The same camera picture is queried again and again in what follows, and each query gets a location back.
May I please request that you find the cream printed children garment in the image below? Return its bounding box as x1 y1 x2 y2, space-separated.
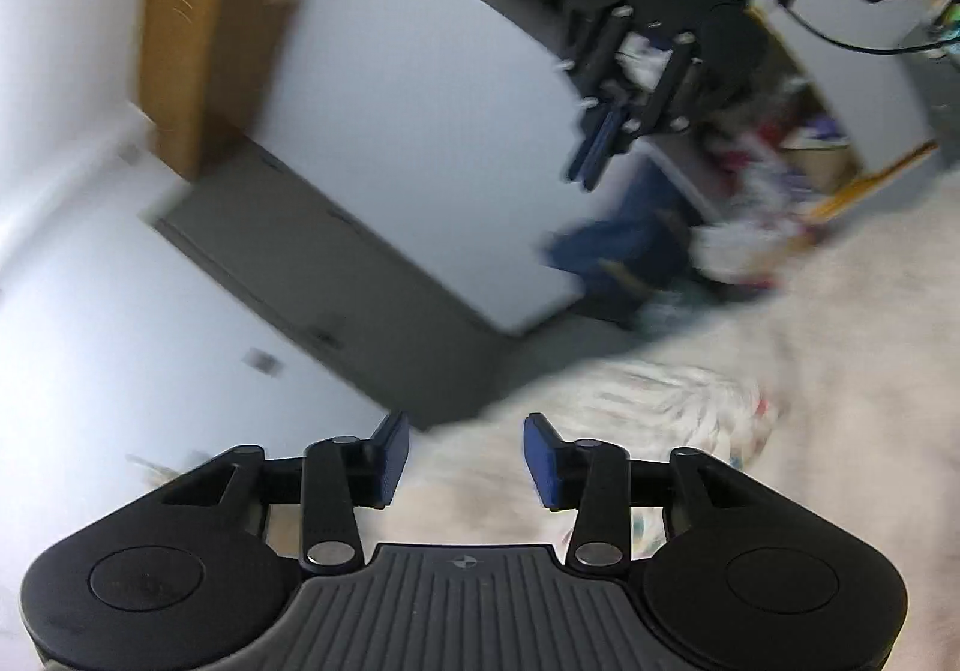
547 362 779 468

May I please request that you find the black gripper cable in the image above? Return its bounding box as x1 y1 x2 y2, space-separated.
782 1 955 57

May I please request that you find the white wardrobe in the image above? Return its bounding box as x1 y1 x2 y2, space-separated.
254 0 589 333

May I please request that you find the brown cardboard box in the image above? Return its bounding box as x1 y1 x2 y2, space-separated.
139 0 299 180

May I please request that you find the blue cloth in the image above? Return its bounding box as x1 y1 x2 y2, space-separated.
544 161 701 328

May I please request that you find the grey door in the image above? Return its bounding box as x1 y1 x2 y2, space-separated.
156 141 508 430

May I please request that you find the cream fluffy blanket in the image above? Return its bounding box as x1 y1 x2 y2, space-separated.
358 175 958 669

